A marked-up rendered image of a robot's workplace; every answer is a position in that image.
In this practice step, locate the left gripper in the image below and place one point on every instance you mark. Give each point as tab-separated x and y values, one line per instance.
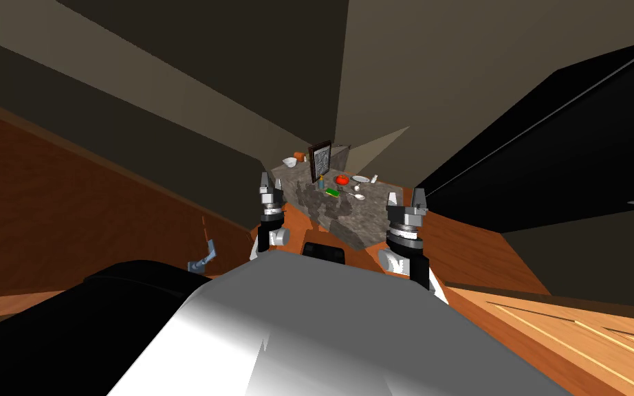
271	198

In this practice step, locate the dark framed picture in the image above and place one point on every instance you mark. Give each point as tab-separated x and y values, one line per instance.
321	161

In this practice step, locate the white bowl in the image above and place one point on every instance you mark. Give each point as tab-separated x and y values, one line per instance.
290	162

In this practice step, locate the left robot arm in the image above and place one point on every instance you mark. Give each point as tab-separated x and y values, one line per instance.
64	335

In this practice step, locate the silver spoon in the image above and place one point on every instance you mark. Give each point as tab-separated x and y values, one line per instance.
357	196

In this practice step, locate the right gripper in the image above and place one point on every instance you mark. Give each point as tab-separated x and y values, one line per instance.
405	214

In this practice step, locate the white plate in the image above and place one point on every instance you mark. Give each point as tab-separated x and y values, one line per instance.
360	179

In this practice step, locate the black refrigerator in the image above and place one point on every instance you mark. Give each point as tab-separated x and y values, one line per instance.
559	154

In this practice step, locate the green sponge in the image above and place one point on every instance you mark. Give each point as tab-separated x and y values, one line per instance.
332	192

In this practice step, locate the red tomato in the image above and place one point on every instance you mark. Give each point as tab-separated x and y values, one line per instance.
342	180

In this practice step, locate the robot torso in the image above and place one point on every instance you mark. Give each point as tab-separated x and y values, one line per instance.
317	330

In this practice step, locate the blue bottle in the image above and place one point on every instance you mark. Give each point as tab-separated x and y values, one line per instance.
321	183

